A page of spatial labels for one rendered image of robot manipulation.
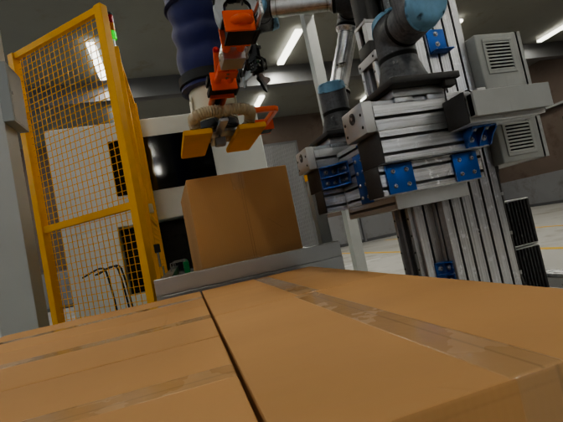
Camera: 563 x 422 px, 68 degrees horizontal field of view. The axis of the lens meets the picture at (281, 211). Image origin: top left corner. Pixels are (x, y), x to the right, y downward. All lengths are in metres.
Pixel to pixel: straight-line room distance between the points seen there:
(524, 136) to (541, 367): 1.39
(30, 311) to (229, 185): 1.18
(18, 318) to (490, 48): 2.28
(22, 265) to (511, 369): 2.16
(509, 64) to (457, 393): 1.52
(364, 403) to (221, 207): 1.32
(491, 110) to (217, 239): 0.99
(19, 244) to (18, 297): 0.25
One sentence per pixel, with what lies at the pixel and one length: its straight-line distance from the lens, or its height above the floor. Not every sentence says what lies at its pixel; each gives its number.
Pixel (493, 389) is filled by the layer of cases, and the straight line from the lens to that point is 0.34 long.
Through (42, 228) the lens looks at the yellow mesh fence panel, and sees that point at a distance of 2.86.
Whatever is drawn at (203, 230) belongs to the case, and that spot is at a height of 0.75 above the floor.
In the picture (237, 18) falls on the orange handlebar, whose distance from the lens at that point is 1.06.
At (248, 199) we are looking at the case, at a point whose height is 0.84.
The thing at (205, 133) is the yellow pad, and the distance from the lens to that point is 1.45.
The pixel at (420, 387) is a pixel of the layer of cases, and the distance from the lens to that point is 0.35.
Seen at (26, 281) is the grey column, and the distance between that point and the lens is 2.31.
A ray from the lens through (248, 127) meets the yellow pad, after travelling 1.48.
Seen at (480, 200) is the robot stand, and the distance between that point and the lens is 1.60.
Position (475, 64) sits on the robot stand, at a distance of 1.71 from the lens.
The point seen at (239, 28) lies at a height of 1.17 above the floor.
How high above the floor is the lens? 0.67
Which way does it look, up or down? 3 degrees up
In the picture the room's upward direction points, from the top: 12 degrees counter-clockwise
